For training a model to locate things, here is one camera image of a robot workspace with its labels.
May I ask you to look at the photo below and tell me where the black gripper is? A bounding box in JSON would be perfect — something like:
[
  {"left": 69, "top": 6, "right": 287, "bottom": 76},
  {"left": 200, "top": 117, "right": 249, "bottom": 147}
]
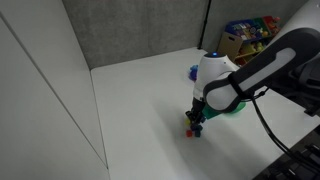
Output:
[{"left": 185, "top": 98, "right": 206, "bottom": 124}]

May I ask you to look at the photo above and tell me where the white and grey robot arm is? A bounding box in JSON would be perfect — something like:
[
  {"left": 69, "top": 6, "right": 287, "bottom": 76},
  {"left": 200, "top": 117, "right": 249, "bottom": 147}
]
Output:
[{"left": 186, "top": 0, "right": 320, "bottom": 125}]

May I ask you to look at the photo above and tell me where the dark blue block right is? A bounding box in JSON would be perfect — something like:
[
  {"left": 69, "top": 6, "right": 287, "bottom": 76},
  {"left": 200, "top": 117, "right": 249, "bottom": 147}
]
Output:
[{"left": 190, "top": 124, "right": 203, "bottom": 131}]

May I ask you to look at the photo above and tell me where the yellow block on table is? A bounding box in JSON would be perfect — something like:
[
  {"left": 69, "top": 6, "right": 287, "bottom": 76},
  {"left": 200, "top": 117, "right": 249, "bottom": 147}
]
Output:
[{"left": 185, "top": 119, "right": 191, "bottom": 126}]

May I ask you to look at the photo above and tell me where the blue block on table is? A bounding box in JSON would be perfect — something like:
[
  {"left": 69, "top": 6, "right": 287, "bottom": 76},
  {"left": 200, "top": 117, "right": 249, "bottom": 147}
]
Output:
[{"left": 194, "top": 130, "right": 201, "bottom": 138}]

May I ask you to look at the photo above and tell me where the red block on table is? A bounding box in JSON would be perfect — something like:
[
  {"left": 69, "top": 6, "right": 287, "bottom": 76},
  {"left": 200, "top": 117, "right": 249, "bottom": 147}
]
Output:
[{"left": 186, "top": 130, "right": 193, "bottom": 137}]

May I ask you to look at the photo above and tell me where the blue and green toy box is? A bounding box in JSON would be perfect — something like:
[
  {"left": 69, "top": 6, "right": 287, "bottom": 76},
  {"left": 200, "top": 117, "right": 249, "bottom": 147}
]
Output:
[{"left": 189, "top": 65, "right": 198, "bottom": 81}]

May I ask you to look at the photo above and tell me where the cardboard box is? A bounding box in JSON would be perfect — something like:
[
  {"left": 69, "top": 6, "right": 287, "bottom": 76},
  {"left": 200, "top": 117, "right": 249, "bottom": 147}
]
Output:
[{"left": 217, "top": 32, "right": 243, "bottom": 61}]

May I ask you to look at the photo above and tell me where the colourful toy storage shelf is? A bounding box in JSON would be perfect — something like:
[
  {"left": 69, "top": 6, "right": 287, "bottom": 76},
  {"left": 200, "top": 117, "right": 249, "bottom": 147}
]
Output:
[{"left": 225, "top": 16, "right": 280, "bottom": 66}]

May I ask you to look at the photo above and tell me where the black tripod pole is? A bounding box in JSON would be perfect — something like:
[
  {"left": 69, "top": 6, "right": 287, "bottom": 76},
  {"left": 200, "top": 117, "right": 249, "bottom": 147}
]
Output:
[{"left": 197, "top": 0, "right": 212, "bottom": 50}]

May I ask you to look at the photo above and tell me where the black perforated base board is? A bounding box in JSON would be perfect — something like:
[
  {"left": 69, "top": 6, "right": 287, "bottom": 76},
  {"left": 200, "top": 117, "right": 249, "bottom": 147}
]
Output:
[{"left": 252, "top": 130, "right": 320, "bottom": 180}]

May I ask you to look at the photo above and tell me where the green camera mount on wrist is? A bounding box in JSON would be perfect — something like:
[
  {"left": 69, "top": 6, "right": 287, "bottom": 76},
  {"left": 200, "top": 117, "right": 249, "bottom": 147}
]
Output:
[{"left": 202, "top": 102, "right": 246, "bottom": 120}]

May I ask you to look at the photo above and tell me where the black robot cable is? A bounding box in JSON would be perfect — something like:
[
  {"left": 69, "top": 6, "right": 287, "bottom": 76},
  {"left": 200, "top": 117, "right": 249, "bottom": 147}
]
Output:
[{"left": 250, "top": 87, "right": 320, "bottom": 174}]

